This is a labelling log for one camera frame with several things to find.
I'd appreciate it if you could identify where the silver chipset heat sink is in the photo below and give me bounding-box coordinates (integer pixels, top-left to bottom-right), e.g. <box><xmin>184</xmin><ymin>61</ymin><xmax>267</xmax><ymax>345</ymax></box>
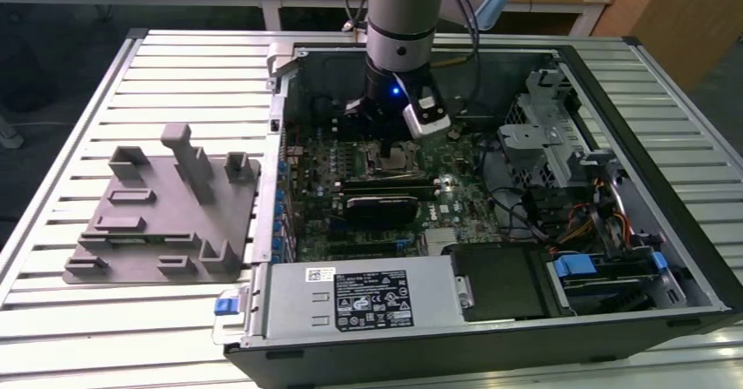
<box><xmin>426</xmin><ymin>227</ymin><xmax>462</xmax><ymax>258</ymax></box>

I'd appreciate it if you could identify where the silver case bracket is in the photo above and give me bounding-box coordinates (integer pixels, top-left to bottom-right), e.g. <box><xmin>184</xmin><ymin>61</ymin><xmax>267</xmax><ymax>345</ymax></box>
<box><xmin>264</xmin><ymin>42</ymin><xmax>299</xmax><ymax>92</ymax></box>

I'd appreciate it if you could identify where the grey parts rack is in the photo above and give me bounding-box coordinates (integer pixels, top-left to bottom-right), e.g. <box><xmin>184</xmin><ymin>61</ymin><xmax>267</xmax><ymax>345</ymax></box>
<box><xmin>62</xmin><ymin>123</ymin><xmax>263</xmax><ymax>285</ymax></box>

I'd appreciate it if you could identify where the cable with silver plug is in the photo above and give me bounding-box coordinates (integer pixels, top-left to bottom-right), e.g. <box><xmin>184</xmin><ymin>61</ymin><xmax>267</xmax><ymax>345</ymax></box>
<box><xmin>342</xmin><ymin>0</ymin><xmax>373</xmax><ymax>31</ymax></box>

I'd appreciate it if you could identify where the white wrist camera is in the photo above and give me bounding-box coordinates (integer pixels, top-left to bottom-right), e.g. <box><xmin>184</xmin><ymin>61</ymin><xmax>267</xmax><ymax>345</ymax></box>
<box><xmin>399</xmin><ymin>73</ymin><xmax>453</xmax><ymax>140</ymax></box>

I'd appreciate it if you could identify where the black graphics card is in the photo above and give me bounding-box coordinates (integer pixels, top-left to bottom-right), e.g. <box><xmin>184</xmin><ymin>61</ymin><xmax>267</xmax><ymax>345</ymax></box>
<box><xmin>343</xmin><ymin>193</ymin><xmax>421</xmax><ymax>225</ymax></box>

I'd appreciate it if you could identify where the coloured power wire bundle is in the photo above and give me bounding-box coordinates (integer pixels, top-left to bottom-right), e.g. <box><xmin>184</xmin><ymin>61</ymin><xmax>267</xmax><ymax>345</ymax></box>
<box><xmin>569</xmin><ymin>175</ymin><xmax>635</xmax><ymax>251</ymax></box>

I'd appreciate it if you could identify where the black expansion slot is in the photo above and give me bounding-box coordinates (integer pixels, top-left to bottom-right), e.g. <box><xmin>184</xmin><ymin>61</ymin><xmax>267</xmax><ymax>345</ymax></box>
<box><xmin>327</xmin><ymin>240</ymin><xmax>407</xmax><ymax>255</ymax></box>

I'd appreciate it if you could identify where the black plastic shroud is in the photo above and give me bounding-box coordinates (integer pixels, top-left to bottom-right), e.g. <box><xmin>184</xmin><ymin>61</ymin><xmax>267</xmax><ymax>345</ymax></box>
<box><xmin>443</xmin><ymin>243</ymin><xmax>553</xmax><ymax>323</ymax></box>

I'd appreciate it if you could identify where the CPU socket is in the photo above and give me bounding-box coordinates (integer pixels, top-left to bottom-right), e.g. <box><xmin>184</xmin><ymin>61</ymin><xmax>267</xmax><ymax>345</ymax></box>
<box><xmin>363</xmin><ymin>142</ymin><xmax>425</xmax><ymax>178</ymax></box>

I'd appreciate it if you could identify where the silver power supply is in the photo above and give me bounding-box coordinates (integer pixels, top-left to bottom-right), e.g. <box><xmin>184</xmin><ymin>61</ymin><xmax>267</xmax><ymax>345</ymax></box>
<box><xmin>255</xmin><ymin>256</ymin><xmax>467</xmax><ymax>345</ymax></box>

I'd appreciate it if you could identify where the silver CPU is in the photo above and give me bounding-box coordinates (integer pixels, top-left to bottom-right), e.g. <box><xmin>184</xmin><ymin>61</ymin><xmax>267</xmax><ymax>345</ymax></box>
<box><xmin>387</xmin><ymin>150</ymin><xmax>417</xmax><ymax>171</ymax></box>

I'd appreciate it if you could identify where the black wire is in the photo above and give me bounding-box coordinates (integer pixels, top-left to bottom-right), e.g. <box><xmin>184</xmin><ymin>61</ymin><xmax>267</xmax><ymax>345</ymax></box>
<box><xmin>487</xmin><ymin>186</ymin><xmax>559</xmax><ymax>251</ymax></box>

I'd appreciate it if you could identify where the wooden cabinet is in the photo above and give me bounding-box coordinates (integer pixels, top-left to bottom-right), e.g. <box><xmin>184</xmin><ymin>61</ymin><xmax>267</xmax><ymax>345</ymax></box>
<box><xmin>591</xmin><ymin>0</ymin><xmax>743</xmax><ymax>92</ymax></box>

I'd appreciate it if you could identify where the black disk bay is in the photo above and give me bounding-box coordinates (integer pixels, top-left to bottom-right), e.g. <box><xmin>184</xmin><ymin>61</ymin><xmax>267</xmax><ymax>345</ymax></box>
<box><xmin>545</xmin><ymin>245</ymin><xmax>693</xmax><ymax>319</ymax></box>

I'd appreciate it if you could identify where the black PC case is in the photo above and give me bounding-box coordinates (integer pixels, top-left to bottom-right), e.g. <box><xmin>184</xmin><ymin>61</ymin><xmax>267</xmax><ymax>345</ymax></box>
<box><xmin>223</xmin><ymin>31</ymin><xmax>743</xmax><ymax>389</ymax></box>

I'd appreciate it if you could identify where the metal drive cage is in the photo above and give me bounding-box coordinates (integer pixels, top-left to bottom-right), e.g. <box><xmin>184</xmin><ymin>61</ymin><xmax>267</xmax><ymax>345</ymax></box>
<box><xmin>497</xmin><ymin>69</ymin><xmax>589</xmax><ymax>190</ymax></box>

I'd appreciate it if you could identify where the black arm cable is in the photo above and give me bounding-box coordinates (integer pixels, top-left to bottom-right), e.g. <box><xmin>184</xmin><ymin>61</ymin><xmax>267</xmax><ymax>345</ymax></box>
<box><xmin>446</xmin><ymin>0</ymin><xmax>487</xmax><ymax>107</ymax></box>

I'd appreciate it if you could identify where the blue disk carrier handle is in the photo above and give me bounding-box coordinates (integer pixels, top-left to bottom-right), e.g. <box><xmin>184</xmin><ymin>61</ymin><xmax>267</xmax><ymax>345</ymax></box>
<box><xmin>553</xmin><ymin>253</ymin><xmax>599</xmax><ymax>279</ymax></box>

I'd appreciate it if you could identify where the black RAM slot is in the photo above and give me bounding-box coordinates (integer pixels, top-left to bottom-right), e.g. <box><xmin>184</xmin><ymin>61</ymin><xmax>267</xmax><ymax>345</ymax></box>
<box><xmin>342</xmin><ymin>178</ymin><xmax>433</xmax><ymax>188</ymax></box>
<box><xmin>345</xmin><ymin>188</ymin><xmax>437</xmax><ymax>201</ymax></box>

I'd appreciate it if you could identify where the green motherboard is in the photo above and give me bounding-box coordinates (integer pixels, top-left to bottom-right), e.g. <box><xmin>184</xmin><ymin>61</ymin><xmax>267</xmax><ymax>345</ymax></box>
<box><xmin>282</xmin><ymin>121</ymin><xmax>506</xmax><ymax>262</ymax></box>

